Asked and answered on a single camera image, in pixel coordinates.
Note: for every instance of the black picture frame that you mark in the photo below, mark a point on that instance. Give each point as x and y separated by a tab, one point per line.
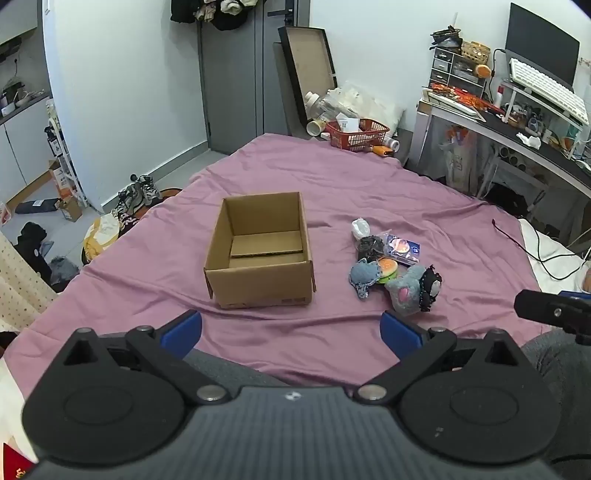
307	60

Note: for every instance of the polka dot cloth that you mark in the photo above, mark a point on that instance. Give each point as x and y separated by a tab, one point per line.
18	286

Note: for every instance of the clear plastic shopping bag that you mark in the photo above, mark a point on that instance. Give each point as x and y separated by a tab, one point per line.
457	161

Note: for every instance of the grey drawer organizer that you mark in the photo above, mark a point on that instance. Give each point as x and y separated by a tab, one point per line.
455	69

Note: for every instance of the white monitor stand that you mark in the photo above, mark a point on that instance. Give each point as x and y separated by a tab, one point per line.
512	99

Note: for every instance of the pile of white plastic bags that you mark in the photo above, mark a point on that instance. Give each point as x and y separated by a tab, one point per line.
369	104

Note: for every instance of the small cardboard carton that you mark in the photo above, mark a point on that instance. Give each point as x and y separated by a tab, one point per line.
64	184

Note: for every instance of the burger plush toy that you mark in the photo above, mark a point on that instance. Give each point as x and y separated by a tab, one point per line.
388	269

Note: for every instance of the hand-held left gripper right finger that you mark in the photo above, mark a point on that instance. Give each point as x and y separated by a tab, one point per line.
399	334

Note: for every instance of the white soft bundle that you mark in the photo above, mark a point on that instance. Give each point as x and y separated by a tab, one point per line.
360	228

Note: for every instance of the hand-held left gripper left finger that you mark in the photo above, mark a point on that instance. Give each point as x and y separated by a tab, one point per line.
182	330

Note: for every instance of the grey sneaker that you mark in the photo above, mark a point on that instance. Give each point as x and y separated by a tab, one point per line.
148	190
125	201

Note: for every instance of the paper cup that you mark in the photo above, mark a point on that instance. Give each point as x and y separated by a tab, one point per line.
316	127

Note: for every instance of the wicker basket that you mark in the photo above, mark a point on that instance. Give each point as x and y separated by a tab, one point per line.
476	51

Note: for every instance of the purple bed sheet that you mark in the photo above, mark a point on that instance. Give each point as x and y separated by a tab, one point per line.
323	184

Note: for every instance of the grey plush toy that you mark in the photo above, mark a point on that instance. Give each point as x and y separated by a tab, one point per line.
404	293

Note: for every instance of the orange bottle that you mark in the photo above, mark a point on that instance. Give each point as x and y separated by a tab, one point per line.
381	150

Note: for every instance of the white blanket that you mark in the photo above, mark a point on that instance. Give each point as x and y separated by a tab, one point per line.
549	251

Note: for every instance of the person's grey trouser leg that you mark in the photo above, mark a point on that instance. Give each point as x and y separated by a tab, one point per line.
563	369

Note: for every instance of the white and red can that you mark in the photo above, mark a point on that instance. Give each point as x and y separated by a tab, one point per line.
392	144

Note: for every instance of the white box in basket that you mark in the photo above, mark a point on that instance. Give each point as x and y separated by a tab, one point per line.
347	123

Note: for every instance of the grey door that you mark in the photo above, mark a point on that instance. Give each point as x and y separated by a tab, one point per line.
240	83

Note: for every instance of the blue denim plush toy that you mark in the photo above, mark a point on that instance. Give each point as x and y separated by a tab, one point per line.
362	274

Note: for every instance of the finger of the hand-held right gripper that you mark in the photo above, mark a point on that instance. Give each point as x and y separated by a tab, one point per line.
535	304

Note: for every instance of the brown cardboard box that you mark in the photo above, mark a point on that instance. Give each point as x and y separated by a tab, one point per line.
258	286

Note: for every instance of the white keyboard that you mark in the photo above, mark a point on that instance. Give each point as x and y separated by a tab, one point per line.
549	87

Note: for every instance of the red plastic basket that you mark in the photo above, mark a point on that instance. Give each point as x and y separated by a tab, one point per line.
358	138

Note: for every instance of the blue tissue pack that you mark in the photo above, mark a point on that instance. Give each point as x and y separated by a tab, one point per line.
401	249

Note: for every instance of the orange round ornament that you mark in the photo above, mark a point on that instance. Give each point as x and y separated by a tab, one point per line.
483	70

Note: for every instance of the black computer monitor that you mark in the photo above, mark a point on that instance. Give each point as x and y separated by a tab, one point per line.
540	41

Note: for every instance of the white-framed desk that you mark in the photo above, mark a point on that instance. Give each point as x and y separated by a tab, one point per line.
521	141

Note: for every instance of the black clothes heap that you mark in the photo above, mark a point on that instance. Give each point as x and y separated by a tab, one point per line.
32	249

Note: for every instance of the clear plastic jar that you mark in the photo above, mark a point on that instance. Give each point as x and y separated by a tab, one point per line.
313	105

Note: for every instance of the yellow and white bag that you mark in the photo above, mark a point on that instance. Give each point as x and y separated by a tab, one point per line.
101	235

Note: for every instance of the hanging dark clothes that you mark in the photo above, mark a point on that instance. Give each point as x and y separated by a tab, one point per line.
217	11

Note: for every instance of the black printed packet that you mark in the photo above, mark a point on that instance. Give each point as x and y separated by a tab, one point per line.
369	247

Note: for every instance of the white cabinet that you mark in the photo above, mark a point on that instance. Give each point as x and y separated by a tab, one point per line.
18	138

